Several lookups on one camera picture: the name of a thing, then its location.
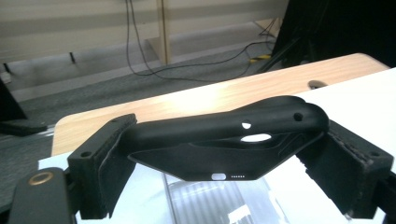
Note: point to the black stand foot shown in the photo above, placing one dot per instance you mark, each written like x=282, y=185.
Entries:
x=21, y=127

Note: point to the dark table grommet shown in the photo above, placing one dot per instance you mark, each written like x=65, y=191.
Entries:
x=316, y=84

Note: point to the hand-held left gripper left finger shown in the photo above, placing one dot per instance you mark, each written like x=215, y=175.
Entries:
x=93, y=168

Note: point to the clear plastic packaging tray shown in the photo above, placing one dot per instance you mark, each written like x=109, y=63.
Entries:
x=202, y=202

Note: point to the black stand leg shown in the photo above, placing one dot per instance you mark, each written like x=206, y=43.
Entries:
x=280, y=56

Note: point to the black curtain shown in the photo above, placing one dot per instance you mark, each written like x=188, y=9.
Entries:
x=7, y=102
x=342, y=28

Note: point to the black phone case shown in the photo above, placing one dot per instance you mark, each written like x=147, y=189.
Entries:
x=193, y=137

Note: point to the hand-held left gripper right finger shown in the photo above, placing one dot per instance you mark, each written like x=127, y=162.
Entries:
x=348, y=168

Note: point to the wooden wall post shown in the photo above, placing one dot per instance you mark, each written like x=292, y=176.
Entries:
x=164, y=31

